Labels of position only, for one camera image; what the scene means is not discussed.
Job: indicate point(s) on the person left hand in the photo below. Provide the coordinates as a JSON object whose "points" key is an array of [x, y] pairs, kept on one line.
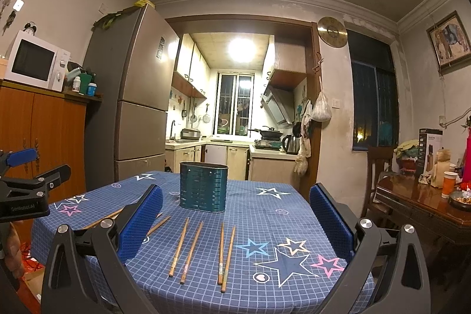
{"points": [[13, 252]]}

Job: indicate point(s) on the gold wall clock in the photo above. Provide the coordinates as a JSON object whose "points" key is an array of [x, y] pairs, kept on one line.
{"points": [[332, 32]]}

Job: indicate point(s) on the framed elephant picture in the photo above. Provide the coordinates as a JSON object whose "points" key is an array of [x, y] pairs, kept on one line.
{"points": [[450, 42]]}

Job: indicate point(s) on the grey refrigerator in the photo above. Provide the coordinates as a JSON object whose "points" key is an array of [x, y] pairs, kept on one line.
{"points": [[133, 61]]}

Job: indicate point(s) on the electric kettle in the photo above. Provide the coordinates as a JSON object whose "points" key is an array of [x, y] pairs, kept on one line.
{"points": [[291, 144]]}

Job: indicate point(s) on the blue star tablecloth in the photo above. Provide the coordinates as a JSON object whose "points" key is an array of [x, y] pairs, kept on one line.
{"points": [[281, 262]]}

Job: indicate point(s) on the dark wooden side table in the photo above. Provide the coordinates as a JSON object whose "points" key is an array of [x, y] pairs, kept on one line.
{"points": [[443, 230]]}

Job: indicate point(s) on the orange cup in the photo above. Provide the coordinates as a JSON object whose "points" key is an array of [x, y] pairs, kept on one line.
{"points": [[448, 184]]}

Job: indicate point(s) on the teal perforated utensil holder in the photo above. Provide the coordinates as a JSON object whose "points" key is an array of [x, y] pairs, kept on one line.
{"points": [[203, 186]]}

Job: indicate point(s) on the white microwave oven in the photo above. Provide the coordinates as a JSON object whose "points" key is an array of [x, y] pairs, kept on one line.
{"points": [[35, 62]]}

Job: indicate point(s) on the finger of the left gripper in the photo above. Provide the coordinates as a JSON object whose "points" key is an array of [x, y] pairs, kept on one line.
{"points": [[48, 180], [15, 159]]}

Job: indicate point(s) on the black wok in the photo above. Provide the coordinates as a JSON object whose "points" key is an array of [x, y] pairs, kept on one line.
{"points": [[269, 134]]}

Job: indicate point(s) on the kitchen window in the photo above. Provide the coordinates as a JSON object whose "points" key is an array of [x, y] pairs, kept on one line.
{"points": [[234, 103]]}

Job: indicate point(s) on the green container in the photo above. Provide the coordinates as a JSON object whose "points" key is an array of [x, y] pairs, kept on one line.
{"points": [[85, 79]]}

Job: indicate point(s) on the white medicine bottle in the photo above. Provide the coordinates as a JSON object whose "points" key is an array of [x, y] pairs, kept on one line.
{"points": [[76, 84]]}

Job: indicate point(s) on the orange wooden cabinet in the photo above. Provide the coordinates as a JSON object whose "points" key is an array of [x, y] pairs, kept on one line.
{"points": [[52, 123]]}

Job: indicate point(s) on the range hood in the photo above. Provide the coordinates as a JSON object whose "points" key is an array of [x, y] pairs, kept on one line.
{"points": [[279, 104]]}

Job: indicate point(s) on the dark window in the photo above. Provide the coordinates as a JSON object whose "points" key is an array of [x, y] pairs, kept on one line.
{"points": [[376, 114]]}

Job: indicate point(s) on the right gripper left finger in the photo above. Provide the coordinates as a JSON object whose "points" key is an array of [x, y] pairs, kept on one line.
{"points": [[67, 282]]}

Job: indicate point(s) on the wooden chopstick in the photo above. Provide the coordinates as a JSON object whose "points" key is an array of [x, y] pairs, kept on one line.
{"points": [[190, 254], [178, 248], [155, 227], [97, 222], [228, 261], [220, 256]]}

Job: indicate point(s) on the white plastic bag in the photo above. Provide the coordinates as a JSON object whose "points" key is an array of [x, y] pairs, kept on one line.
{"points": [[321, 111]]}

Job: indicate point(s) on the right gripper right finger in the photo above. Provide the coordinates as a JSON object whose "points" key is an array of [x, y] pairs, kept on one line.
{"points": [[403, 283]]}

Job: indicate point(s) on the black product box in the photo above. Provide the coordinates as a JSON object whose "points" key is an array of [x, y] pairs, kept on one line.
{"points": [[429, 142]]}

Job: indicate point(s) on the wooden chair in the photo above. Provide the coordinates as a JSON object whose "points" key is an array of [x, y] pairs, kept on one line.
{"points": [[379, 159]]}

